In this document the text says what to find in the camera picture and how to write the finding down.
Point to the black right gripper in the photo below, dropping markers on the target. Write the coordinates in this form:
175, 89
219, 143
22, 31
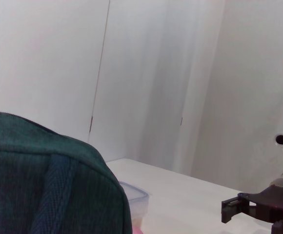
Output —
275, 204

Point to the clear blue-rimmed food container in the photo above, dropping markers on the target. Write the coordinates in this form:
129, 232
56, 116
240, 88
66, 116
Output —
136, 202

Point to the pink peach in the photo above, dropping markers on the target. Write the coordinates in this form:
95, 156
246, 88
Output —
136, 231

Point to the dark teal lunch bag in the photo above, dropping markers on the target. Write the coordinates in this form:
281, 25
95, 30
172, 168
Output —
34, 170

